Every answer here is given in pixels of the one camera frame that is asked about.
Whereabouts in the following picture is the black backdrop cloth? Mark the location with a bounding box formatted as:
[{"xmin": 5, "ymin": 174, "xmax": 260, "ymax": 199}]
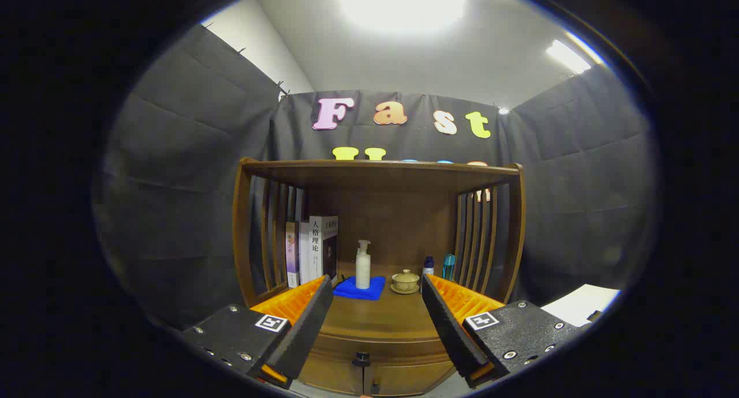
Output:
[{"xmin": 95, "ymin": 24, "xmax": 659, "ymax": 329}]

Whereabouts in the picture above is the white pump bottle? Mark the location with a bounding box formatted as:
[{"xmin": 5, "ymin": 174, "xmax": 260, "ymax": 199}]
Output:
[{"xmin": 355, "ymin": 239, "xmax": 372, "ymax": 290}]

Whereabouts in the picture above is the brown wooden drawer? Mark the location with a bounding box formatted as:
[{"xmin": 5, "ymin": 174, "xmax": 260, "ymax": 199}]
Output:
[{"xmin": 309, "ymin": 333, "xmax": 454, "ymax": 378}]

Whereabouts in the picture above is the purple book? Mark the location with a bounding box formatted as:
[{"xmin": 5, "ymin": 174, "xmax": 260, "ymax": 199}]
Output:
[{"xmin": 285, "ymin": 221, "xmax": 301, "ymax": 288}]

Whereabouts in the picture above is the round ceiling light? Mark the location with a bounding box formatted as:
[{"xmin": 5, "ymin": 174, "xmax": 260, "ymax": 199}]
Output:
[{"xmin": 338, "ymin": 0, "xmax": 467, "ymax": 38}]

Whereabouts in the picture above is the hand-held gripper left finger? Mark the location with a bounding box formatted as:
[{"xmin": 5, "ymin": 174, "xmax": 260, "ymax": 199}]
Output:
[{"xmin": 182, "ymin": 274, "xmax": 334, "ymax": 390}]

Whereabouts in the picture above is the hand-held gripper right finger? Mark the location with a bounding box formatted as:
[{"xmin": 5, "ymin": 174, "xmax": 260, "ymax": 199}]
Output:
[{"xmin": 420, "ymin": 273, "xmax": 581, "ymax": 387}]

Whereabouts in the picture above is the blue folded cloth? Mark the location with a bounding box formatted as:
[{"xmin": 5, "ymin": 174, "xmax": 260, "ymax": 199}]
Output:
[{"xmin": 333, "ymin": 276, "xmax": 386, "ymax": 301}]

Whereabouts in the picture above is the brown wooden cabinet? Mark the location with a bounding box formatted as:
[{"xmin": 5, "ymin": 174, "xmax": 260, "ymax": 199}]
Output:
[{"xmin": 232, "ymin": 157, "xmax": 526, "ymax": 396}]

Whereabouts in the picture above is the thin white book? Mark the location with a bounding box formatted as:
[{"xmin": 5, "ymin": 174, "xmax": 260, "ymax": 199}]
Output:
[{"xmin": 298, "ymin": 221, "xmax": 312, "ymax": 285}]

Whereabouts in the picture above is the rectangular ceiling light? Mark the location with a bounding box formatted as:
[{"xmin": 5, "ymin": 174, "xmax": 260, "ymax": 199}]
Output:
[{"xmin": 546, "ymin": 39, "xmax": 594, "ymax": 75}]

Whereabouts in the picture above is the white drawer unit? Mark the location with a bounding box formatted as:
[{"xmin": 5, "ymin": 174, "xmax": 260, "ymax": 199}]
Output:
[{"xmin": 540, "ymin": 284, "xmax": 621, "ymax": 328}]

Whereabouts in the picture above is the wooden countertop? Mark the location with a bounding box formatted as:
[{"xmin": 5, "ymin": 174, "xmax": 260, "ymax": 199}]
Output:
[{"xmin": 271, "ymin": 262, "xmax": 462, "ymax": 342}]

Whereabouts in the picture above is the thick white and black book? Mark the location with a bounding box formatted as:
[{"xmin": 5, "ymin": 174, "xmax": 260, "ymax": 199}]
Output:
[{"xmin": 309, "ymin": 215, "xmax": 339, "ymax": 284}]

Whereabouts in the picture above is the beige lidded teacup with saucer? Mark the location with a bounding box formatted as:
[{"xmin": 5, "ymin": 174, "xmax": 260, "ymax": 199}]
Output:
[{"xmin": 390, "ymin": 269, "xmax": 421, "ymax": 295}]

